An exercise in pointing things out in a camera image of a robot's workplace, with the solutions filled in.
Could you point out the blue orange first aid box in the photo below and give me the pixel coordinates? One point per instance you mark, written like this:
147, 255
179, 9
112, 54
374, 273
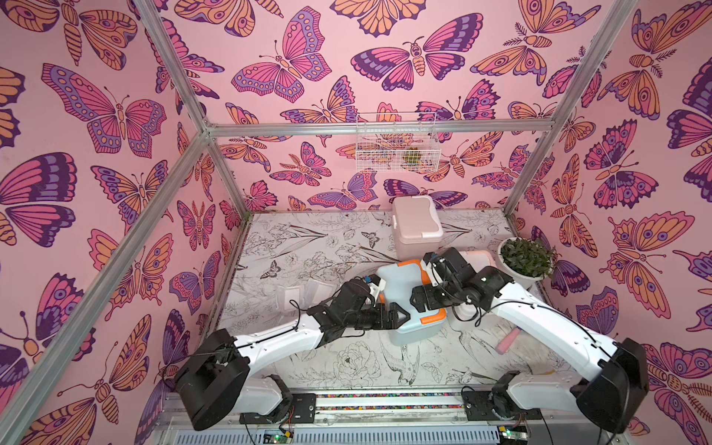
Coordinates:
406, 288

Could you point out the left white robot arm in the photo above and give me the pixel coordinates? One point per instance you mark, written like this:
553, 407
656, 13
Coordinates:
224, 376

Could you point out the white wire wall basket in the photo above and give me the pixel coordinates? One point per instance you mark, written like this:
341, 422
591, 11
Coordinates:
379, 145

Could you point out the beige pink first aid box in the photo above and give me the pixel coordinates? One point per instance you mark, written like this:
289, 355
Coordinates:
417, 229

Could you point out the white pink medicine chest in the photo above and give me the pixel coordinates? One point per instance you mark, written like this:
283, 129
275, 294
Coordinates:
478, 259

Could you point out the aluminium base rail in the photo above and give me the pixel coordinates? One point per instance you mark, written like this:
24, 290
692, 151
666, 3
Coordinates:
447, 415

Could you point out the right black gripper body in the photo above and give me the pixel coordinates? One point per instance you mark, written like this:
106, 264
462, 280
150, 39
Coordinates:
432, 295

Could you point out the potted green plant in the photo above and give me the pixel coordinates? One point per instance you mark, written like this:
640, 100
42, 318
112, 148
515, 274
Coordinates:
527, 261

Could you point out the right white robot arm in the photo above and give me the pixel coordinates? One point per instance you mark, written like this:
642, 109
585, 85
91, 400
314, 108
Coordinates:
609, 378

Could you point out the green toy in basket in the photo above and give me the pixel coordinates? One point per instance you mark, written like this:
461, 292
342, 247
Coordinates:
411, 159

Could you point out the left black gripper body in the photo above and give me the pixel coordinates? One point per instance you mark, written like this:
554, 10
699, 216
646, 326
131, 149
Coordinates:
366, 319

